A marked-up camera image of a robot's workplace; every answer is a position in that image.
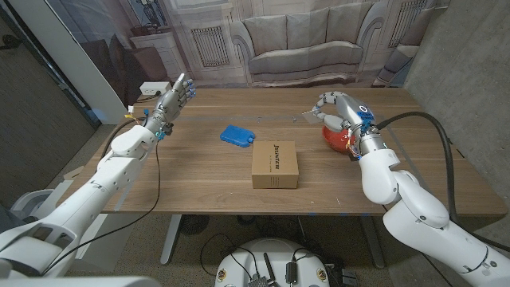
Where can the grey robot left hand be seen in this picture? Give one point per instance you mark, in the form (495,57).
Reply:
(167,105)

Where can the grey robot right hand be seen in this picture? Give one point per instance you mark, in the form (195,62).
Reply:
(356,115)

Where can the white card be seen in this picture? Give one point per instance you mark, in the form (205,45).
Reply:
(310,114)

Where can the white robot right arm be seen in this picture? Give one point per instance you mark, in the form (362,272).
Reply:
(418,215)

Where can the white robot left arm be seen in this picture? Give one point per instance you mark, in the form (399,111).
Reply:
(87,199)

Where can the red bowl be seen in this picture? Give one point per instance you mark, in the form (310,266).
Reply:
(335,140)

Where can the brown cardboard box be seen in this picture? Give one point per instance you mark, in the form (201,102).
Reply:
(275,167)

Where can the white power strip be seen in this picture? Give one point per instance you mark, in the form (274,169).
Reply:
(153,87)

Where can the blue pouch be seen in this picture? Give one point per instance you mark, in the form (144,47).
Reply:
(236,135)

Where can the printed sofa room backdrop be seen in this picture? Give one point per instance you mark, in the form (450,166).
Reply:
(303,40)

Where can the black round floor fan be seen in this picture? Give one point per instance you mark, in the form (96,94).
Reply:
(194,224)

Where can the white table leg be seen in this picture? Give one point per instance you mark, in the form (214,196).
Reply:
(170,239)

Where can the white robot torso base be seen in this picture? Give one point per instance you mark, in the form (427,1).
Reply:
(255,259)

